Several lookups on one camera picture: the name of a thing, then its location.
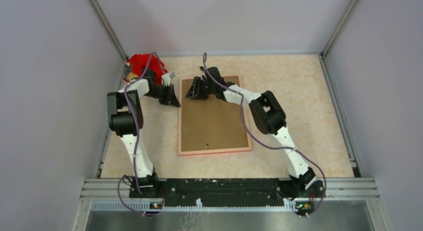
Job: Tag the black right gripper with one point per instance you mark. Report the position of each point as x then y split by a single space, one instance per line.
194 92

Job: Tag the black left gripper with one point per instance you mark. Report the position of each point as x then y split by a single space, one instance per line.
170 98

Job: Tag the pink wooden picture frame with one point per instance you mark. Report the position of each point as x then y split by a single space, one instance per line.
213 151

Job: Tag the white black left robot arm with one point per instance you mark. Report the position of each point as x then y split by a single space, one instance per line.
126 119

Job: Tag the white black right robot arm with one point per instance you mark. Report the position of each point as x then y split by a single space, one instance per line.
268 116

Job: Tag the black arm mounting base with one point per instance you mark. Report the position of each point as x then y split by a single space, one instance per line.
214 201

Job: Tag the red plush toy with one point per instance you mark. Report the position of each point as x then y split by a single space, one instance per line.
135 66

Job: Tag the grey cable duct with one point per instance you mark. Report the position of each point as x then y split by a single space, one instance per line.
150 206

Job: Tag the aluminium front rail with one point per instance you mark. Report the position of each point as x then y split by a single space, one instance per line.
333 188

